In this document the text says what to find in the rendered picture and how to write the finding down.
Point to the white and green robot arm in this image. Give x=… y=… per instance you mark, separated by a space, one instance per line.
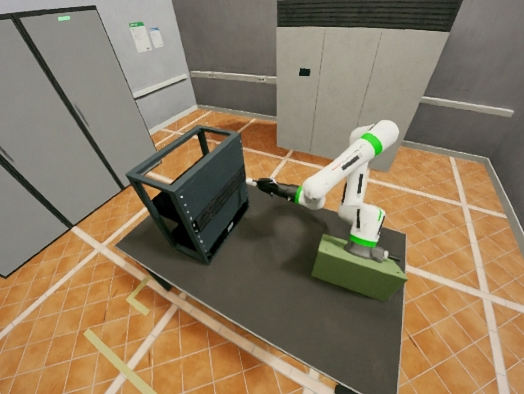
x=367 y=219

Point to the dark grey server rack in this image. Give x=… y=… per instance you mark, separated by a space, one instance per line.
x=209 y=199

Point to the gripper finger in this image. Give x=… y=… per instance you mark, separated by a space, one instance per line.
x=264 y=189
x=262 y=181

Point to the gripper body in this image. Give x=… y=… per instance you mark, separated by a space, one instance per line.
x=282 y=188

